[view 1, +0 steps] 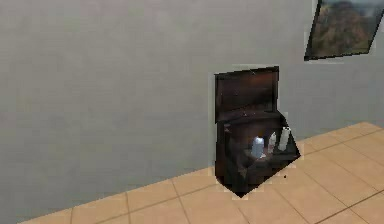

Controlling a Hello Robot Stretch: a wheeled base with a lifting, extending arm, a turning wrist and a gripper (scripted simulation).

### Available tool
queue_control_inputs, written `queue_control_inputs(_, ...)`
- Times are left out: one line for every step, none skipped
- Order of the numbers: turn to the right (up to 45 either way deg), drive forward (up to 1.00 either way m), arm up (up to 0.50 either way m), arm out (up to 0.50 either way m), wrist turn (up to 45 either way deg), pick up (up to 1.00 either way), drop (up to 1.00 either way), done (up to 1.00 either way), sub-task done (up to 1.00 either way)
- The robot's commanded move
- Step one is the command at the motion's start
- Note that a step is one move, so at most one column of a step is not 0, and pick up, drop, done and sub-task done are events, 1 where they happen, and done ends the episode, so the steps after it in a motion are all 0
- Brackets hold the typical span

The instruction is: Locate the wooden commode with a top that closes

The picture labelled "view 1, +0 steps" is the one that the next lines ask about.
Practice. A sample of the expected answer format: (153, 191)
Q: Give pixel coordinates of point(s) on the dark wooden commode with lid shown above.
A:
(245, 96)

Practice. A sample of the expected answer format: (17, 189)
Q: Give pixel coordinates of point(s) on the pale blue bottle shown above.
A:
(257, 147)

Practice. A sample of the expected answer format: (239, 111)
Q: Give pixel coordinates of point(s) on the small white bottle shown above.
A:
(272, 141)

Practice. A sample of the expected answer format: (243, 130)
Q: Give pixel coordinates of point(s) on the tall white bottle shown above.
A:
(284, 138)

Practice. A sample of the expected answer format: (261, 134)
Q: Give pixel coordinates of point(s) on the black framed landscape picture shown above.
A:
(343, 30)

